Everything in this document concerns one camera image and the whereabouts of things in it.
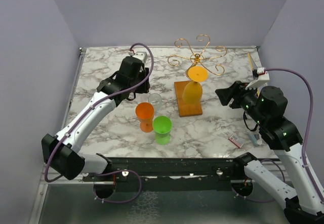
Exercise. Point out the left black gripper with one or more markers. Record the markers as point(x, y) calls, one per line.
point(144, 88)

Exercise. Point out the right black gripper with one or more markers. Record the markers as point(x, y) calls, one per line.
point(236, 90)

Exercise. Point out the yellow plastic wine glass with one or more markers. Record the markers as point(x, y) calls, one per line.
point(193, 90)

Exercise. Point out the orange plastic wine glass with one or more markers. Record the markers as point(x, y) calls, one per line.
point(145, 113)

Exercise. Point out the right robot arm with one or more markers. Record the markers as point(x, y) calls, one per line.
point(300, 202)

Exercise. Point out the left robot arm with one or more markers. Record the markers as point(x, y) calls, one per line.
point(61, 151)

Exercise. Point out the green plastic wine glass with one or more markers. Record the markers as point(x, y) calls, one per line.
point(162, 126)

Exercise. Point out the clear glass tumbler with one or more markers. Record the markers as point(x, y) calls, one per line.
point(156, 101)

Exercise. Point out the red white small box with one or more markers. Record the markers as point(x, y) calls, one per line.
point(236, 141)

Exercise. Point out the blue white small object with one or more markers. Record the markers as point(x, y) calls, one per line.
point(255, 138)

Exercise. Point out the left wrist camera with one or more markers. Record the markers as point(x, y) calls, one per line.
point(139, 55)

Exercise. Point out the gold wire wine glass rack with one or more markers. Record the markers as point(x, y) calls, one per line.
point(196, 59)

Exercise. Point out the black mounting rail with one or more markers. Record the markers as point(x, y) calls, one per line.
point(173, 174)

